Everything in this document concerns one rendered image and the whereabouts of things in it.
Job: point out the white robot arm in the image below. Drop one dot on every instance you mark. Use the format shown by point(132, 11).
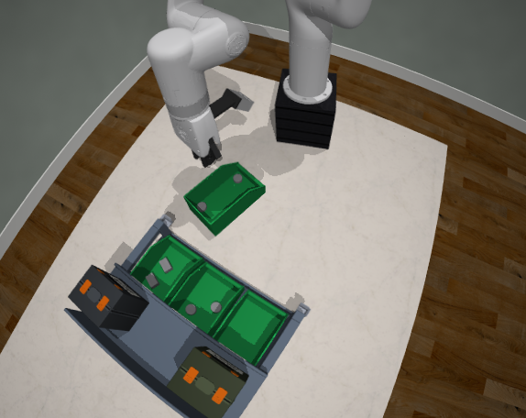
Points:
point(199, 38)

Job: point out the grey shelf rack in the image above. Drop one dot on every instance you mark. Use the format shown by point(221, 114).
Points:
point(161, 338)

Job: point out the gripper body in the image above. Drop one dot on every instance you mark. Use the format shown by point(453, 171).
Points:
point(195, 131)

